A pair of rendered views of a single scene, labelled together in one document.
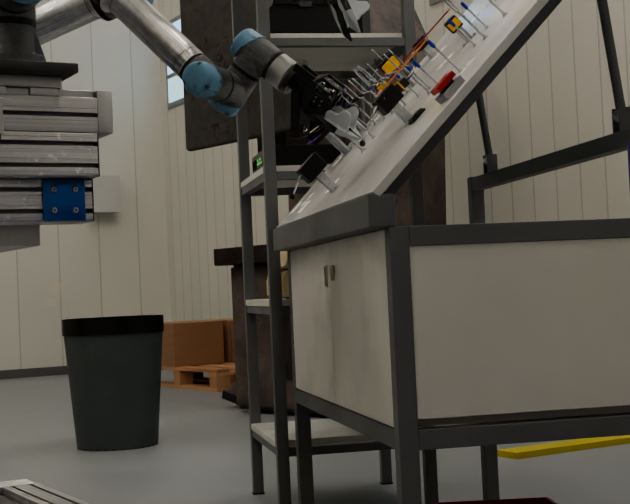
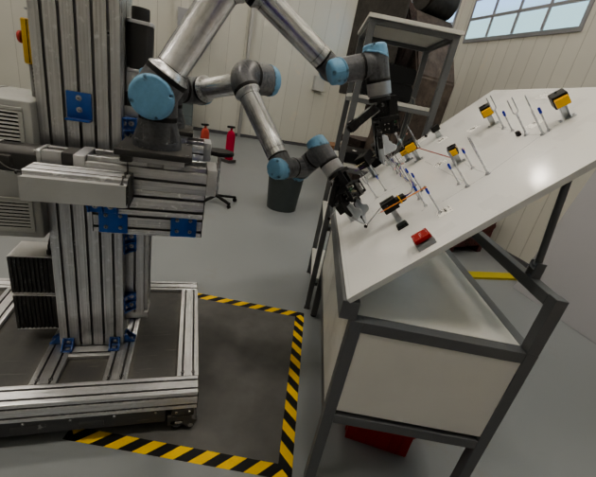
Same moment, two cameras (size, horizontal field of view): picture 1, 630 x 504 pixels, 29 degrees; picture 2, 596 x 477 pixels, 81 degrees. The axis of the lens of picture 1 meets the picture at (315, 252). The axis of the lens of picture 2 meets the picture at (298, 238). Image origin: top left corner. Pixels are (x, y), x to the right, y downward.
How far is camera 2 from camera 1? 1.59 m
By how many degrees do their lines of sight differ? 26
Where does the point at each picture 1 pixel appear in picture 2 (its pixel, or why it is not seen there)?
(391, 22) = (440, 56)
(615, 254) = (490, 365)
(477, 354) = (381, 391)
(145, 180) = not seen: hidden behind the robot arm
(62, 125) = (182, 189)
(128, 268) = (321, 113)
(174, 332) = not seen: hidden behind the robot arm
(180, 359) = not seen: hidden behind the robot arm
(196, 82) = (273, 172)
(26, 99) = (159, 172)
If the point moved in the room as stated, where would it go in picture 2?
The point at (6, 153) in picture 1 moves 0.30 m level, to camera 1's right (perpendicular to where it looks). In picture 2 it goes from (144, 203) to (227, 226)
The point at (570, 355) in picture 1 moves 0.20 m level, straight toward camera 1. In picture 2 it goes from (436, 404) to (429, 451)
